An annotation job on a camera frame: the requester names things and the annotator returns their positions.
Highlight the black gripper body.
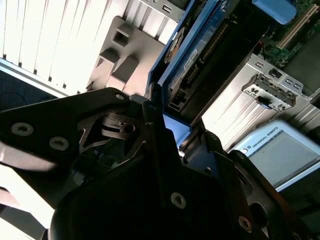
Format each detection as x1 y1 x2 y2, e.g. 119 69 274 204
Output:
48 113 241 240

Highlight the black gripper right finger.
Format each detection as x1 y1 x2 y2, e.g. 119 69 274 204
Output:
194 131 312 240

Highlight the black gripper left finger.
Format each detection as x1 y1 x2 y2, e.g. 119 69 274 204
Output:
0 83 188 208

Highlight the hard disk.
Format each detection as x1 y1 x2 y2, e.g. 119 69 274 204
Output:
146 0 298 173

